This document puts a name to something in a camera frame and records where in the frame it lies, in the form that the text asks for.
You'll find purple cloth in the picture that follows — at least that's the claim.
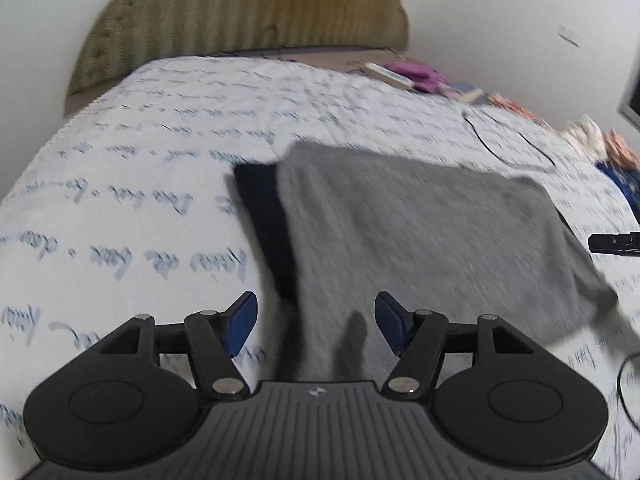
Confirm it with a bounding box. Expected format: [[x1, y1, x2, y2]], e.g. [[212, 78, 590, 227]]
[[387, 60, 449, 94]]

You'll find grey sweater with navy sleeves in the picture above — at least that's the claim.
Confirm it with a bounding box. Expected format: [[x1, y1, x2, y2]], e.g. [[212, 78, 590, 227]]
[[233, 140, 621, 386]]

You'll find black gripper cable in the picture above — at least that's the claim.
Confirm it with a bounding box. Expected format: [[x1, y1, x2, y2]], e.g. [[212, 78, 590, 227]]
[[616, 354, 640, 433]]

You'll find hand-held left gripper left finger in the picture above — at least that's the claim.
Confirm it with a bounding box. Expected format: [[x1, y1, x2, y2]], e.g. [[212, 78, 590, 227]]
[[90, 291, 259, 402]]

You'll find white puffy cloth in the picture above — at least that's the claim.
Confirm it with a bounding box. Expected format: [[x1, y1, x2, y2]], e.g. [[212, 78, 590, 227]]
[[559, 114, 610, 162]]

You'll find grey monitor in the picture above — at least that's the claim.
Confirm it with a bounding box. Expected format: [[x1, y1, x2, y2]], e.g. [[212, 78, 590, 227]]
[[617, 74, 640, 135]]

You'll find pink cloth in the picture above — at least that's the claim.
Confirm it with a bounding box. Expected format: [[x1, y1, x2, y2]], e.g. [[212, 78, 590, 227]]
[[602, 129, 640, 170]]

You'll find white power strip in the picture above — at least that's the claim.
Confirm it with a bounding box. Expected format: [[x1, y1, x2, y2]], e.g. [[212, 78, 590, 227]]
[[362, 61, 417, 92]]

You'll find white light switch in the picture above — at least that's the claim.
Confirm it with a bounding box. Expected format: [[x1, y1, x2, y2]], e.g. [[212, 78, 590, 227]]
[[557, 22, 586, 47]]

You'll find white script-printed blanket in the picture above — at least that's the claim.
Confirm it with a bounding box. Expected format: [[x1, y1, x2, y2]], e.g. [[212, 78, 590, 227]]
[[0, 55, 640, 480]]

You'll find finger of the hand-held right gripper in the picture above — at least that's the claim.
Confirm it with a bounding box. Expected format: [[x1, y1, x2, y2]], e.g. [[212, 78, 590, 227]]
[[587, 231, 640, 257]]

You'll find blue cloth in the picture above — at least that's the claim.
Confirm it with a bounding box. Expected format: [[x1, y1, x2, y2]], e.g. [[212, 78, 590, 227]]
[[596, 159, 640, 203]]

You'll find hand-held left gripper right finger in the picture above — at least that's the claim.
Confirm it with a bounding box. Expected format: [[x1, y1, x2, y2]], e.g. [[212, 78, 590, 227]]
[[374, 290, 542, 402]]

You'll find colourful patterned cloth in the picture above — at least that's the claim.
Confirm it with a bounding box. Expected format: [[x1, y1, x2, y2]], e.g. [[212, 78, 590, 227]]
[[487, 92, 553, 132]]

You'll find olive padded headboard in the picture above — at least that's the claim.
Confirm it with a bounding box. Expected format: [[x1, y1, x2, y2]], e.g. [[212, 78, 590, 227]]
[[65, 0, 410, 113]]

